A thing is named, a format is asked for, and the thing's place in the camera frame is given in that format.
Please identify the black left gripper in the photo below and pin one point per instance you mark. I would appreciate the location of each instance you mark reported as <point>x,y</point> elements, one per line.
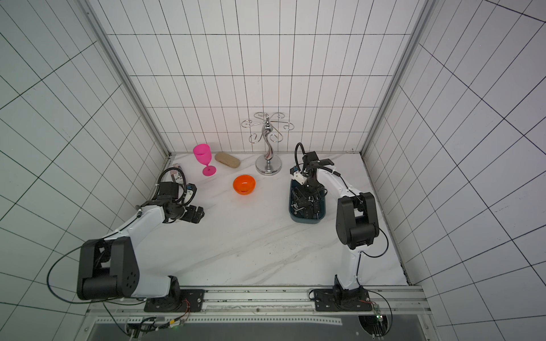
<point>197,217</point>

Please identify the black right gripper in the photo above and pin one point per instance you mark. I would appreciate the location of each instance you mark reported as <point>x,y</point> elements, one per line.
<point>307,201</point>

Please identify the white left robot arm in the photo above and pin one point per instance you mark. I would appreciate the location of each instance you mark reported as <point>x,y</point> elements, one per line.
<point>109,266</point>

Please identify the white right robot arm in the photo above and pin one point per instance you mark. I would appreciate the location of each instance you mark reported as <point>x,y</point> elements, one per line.
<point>357,224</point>

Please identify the teal plastic storage box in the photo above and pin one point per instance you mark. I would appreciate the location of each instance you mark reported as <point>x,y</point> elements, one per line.
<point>306,214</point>

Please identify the silver metal cup rack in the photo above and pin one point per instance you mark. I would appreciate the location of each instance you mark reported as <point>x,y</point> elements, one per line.
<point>269,164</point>

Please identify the orange plastic bowl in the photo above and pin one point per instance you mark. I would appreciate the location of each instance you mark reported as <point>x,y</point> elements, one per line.
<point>244,185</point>

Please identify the pink plastic wine goblet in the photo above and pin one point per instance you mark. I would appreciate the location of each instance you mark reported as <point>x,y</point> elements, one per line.
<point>203,155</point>

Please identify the beige woven glasses case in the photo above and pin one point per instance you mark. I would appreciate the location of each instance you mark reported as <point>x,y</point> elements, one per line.
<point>228,160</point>

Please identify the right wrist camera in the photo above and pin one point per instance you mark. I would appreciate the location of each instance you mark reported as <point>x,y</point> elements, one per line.
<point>298,176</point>

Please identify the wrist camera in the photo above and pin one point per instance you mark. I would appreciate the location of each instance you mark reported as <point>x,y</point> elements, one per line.
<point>191,189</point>
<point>298,176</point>

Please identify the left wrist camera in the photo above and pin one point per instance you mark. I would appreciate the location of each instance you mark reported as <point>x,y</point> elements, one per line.
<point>191,189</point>

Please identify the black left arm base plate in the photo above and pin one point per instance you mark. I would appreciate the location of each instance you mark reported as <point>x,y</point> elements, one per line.
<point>178,302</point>

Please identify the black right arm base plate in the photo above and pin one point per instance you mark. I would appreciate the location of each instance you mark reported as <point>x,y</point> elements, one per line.
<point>338,299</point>

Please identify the aluminium frame rail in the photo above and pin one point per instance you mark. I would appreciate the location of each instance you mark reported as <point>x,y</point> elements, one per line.
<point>294,300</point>

